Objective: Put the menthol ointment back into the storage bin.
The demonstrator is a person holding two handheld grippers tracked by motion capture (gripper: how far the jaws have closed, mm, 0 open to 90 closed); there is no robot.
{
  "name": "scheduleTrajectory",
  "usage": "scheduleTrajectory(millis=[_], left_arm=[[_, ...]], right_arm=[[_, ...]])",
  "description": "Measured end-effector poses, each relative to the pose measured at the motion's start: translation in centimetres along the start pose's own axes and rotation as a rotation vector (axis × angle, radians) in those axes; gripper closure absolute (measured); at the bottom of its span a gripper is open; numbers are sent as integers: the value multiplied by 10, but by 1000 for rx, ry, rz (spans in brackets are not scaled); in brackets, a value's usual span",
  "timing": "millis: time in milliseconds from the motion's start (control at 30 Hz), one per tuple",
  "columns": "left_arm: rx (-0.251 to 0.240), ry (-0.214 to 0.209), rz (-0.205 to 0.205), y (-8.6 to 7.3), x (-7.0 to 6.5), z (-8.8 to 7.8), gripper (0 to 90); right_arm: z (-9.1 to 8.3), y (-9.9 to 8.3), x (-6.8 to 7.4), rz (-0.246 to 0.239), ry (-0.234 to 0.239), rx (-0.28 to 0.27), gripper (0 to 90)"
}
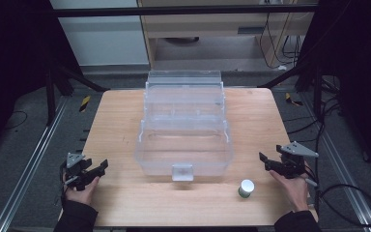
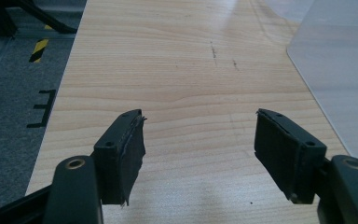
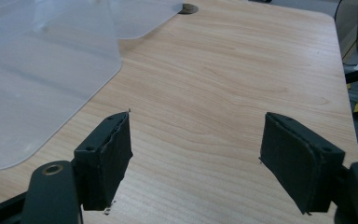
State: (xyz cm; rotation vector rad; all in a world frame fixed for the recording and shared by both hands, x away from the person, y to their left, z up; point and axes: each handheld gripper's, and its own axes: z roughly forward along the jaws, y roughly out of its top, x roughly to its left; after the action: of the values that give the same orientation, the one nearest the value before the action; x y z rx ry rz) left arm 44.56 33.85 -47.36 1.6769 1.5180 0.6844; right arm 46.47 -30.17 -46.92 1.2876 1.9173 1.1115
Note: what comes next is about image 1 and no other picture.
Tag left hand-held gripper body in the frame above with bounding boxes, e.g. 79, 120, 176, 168
60, 152, 95, 191

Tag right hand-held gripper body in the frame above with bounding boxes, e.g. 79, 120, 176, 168
275, 141, 320, 180

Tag small silver can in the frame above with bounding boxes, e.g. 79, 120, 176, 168
238, 179, 256, 199

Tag clear plastic storage box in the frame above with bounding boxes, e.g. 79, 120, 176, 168
134, 69, 235, 183

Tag person's left hand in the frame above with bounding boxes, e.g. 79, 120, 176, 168
63, 175, 101, 206

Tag person's right hand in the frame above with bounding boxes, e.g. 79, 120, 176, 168
269, 168, 311, 214

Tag yellow black striped tape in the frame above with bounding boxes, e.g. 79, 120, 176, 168
284, 92, 304, 107
78, 95, 92, 113

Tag black curtain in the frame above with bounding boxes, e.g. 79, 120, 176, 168
0, 0, 84, 162
294, 0, 371, 182

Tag white cabinet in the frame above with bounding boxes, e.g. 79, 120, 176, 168
49, 0, 151, 68

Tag light wooden desk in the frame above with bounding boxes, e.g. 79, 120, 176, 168
137, 0, 318, 70

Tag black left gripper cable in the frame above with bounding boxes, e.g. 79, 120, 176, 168
59, 160, 70, 208

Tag black floor cable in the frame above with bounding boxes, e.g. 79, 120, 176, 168
3, 110, 29, 131
283, 93, 344, 144

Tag aluminium floor rail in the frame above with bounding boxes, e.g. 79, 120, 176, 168
0, 96, 70, 232
299, 92, 371, 232

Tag black metal frame strut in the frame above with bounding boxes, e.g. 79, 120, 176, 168
43, 59, 111, 128
256, 59, 324, 124

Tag black cables under desk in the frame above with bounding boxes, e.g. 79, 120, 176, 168
258, 12, 304, 71

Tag black horizontal frame bar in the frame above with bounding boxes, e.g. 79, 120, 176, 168
43, 4, 320, 18

